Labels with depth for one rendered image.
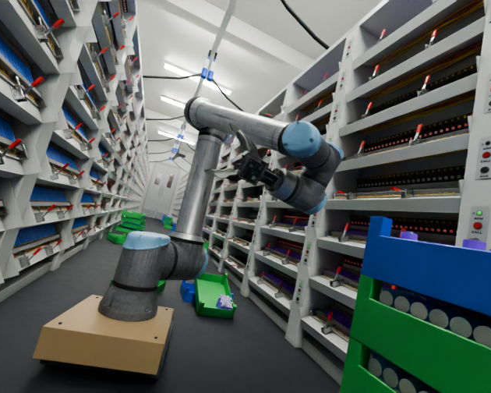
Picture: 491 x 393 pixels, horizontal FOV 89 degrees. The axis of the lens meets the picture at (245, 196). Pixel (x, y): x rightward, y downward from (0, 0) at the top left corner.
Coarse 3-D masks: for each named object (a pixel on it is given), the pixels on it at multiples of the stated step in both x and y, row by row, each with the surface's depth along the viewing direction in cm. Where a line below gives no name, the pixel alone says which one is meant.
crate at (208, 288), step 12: (204, 276) 158; (216, 276) 160; (204, 288) 152; (216, 288) 156; (228, 288) 152; (204, 300) 142; (216, 300) 145; (204, 312) 131; (216, 312) 133; (228, 312) 135
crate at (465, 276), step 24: (384, 240) 31; (408, 240) 29; (384, 264) 31; (408, 264) 28; (432, 264) 26; (456, 264) 24; (480, 264) 23; (408, 288) 27; (432, 288) 25; (456, 288) 24; (480, 288) 22; (480, 312) 22
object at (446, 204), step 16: (336, 192) 130; (352, 192) 134; (336, 208) 120; (352, 208) 110; (368, 208) 102; (384, 208) 95; (400, 208) 89; (416, 208) 83; (432, 208) 79; (448, 208) 74
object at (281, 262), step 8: (280, 240) 190; (288, 240) 177; (256, 248) 189; (264, 248) 189; (272, 248) 186; (280, 248) 184; (288, 248) 177; (296, 248) 169; (256, 256) 185; (264, 256) 173; (272, 256) 171; (280, 256) 166; (288, 256) 157; (296, 256) 158; (272, 264) 161; (280, 264) 150; (288, 264) 147; (296, 264) 146; (288, 272) 142; (296, 272) 133
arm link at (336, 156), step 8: (328, 144) 71; (336, 152) 73; (328, 160) 70; (336, 160) 74; (304, 168) 77; (320, 168) 71; (328, 168) 73; (336, 168) 75; (312, 176) 74; (320, 176) 73; (328, 176) 74
